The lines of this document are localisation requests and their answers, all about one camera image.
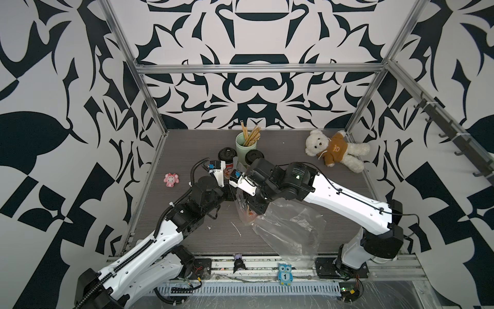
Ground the red milk tea cup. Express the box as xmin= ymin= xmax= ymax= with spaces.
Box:
xmin=218 ymin=147 xmax=237 ymax=179

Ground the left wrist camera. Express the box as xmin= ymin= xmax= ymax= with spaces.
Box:
xmin=207 ymin=160 xmax=226 ymax=187

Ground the clear plastic carrier bag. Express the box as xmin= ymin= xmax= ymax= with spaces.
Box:
xmin=235 ymin=189 xmax=259 ymax=226

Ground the green straw holder cup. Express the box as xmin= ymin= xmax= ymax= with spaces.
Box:
xmin=235 ymin=133 xmax=257 ymax=166

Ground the small purple figure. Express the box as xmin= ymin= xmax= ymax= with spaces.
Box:
xmin=233 ymin=254 xmax=247 ymax=274

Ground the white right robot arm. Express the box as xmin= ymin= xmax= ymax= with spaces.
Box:
xmin=229 ymin=158 xmax=405 ymax=272

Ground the white teddy bear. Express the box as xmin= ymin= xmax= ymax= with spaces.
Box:
xmin=305 ymin=130 xmax=371 ymax=173

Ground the pink plush toy figure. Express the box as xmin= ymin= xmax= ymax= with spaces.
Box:
xmin=163 ymin=173 xmax=180 ymax=187

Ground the pale milk tea cup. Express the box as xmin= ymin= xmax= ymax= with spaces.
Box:
xmin=245 ymin=149 xmax=264 ymax=166

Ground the bundle of paper straws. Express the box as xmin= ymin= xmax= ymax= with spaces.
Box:
xmin=240 ymin=121 xmax=261 ymax=147

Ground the blue owl figure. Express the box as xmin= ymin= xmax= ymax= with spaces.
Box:
xmin=278 ymin=263 xmax=293 ymax=287

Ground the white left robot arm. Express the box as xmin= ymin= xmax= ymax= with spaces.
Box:
xmin=75 ymin=176 xmax=232 ymax=308

